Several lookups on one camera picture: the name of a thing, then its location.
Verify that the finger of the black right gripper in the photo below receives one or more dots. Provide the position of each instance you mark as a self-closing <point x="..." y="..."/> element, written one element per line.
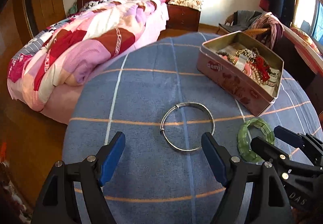
<point x="283" y="164"/>
<point x="300" y="138"/>

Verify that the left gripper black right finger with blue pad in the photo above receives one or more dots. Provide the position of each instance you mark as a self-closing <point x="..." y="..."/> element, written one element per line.
<point x="268" y="202"/>

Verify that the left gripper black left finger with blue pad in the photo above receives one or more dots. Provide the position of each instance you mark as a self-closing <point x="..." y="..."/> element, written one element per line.
<point x="57" y="202"/>

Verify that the red knotted tassel coin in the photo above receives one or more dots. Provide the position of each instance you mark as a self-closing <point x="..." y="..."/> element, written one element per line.
<point x="263" y="68"/>

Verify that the pink jade bangle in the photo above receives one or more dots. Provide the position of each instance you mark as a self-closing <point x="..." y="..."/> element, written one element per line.
<point x="233" y="59"/>

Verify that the brown wooden bead mala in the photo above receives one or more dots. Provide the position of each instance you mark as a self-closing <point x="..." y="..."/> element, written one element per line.
<point x="255" y="53"/>

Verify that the silver mesh band watch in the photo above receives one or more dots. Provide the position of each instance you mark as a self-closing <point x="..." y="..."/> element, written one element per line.
<point x="241" y="62"/>

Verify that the pink metal tin box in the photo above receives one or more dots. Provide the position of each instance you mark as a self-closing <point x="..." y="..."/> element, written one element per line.
<point x="254" y="94"/>

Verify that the pink bed mattress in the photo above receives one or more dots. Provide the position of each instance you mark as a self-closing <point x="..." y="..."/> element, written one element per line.
<point x="63" y="99"/>

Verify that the wicker chair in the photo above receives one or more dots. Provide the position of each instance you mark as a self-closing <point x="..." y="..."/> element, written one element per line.
<point x="250" y="32"/>

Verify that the blue plaid tablecloth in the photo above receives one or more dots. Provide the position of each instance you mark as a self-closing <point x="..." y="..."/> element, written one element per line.
<point x="154" y="183"/>

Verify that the mauve scarf on chair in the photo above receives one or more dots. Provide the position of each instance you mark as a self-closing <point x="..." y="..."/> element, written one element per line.
<point x="270" y="21"/>

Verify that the grey clothes on chair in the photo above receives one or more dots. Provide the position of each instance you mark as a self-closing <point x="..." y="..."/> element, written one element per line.
<point x="240" y="20"/>

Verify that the patchwork pink quilt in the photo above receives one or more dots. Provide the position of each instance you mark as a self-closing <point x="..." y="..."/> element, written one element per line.
<point x="67" y="52"/>

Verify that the wooden nightstand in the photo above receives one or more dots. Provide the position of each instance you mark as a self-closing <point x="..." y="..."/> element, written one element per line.
<point x="183" y="18"/>

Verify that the floral cloth on nightstand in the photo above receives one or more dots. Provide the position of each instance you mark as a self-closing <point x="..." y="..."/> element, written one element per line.
<point x="193" y="4"/>

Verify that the silver wire bangle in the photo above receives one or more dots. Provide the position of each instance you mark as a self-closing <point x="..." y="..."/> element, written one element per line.
<point x="196" y="105"/>

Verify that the window with grey frame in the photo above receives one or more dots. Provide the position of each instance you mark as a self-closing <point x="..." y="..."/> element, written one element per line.
<point x="308" y="17"/>

